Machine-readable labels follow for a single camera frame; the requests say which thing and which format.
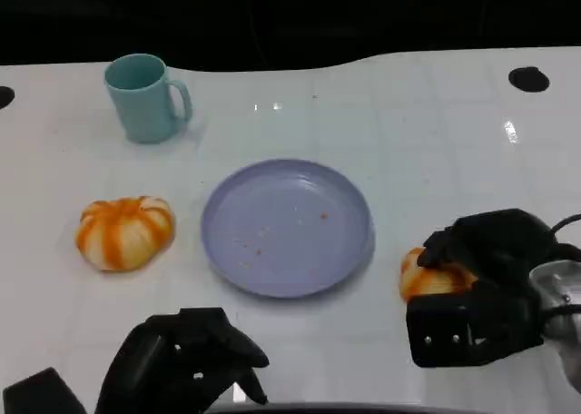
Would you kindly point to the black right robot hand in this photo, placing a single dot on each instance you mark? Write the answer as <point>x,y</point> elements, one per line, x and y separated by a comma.
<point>499,241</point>

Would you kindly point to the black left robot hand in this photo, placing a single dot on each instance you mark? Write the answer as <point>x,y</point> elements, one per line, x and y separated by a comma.
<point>159,364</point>

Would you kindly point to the orange white toy bread roll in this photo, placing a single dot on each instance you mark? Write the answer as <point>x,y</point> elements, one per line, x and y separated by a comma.
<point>122,237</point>
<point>431,282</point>

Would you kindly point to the black round table grommet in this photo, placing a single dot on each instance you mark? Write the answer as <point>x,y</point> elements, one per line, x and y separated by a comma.
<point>528,79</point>
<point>5,97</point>

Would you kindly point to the lilac plate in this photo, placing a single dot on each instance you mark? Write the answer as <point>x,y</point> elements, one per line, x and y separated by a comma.
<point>286,228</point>

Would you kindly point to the pale green mug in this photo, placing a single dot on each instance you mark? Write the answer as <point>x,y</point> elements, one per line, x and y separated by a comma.
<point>140,110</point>

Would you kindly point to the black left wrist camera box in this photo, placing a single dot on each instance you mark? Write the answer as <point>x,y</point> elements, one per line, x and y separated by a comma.
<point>41,393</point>

